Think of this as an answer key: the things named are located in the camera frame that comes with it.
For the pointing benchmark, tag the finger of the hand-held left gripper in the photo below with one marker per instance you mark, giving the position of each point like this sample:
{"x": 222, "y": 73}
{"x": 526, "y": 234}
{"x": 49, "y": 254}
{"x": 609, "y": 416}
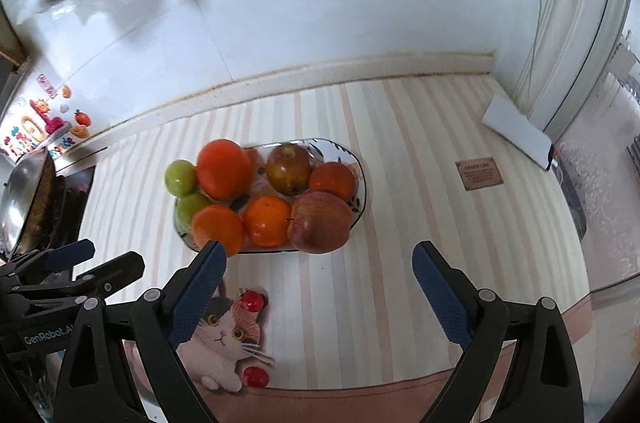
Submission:
{"x": 115, "y": 270}
{"x": 70, "y": 253}

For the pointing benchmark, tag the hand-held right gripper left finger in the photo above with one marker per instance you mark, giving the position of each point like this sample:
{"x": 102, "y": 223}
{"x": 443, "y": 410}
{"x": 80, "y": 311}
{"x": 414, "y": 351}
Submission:
{"x": 197, "y": 293}

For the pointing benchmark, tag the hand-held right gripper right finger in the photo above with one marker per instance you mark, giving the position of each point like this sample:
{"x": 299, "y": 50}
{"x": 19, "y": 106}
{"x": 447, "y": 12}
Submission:
{"x": 440, "y": 293}

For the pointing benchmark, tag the reddish small orange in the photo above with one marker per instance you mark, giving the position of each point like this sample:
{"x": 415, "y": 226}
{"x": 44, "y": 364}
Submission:
{"x": 218, "y": 228}

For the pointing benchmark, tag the large orange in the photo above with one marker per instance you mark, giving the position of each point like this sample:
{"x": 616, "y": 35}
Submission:
{"x": 225, "y": 169}

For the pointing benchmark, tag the red apple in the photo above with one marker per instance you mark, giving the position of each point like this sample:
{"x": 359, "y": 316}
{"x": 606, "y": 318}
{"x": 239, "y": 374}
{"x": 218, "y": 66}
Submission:
{"x": 320, "y": 221}

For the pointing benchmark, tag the brownish green apple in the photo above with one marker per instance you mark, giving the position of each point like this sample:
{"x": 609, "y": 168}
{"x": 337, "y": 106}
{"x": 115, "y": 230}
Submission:
{"x": 288, "y": 169}

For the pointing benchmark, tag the floral oval ceramic plate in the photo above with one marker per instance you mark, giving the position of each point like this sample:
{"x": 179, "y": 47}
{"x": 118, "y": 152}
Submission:
{"x": 352, "y": 158}

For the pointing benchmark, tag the black gas stove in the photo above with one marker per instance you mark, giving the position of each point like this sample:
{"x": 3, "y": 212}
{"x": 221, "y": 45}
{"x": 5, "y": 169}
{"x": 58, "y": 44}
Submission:
{"x": 75, "y": 198}

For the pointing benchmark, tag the steel wok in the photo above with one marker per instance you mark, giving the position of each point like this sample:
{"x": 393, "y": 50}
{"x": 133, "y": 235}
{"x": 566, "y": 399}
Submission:
{"x": 22, "y": 198}

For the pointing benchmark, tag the striped pink tablecloth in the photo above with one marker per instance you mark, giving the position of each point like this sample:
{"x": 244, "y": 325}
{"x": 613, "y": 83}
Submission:
{"x": 400, "y": 203}

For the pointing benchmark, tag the white power bank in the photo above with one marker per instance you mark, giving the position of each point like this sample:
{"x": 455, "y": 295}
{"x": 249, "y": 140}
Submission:
{"x": 517, "y": 130}

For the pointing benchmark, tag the frosted glass sliding door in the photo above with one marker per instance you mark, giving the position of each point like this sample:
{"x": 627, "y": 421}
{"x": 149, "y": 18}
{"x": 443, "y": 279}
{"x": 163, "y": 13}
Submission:
{"x": 600, "y": 203}

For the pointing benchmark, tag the colourful wall stickers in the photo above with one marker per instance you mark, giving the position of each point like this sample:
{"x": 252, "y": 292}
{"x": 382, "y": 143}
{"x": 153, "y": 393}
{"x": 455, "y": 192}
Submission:
{"x": 35, "y": 128}

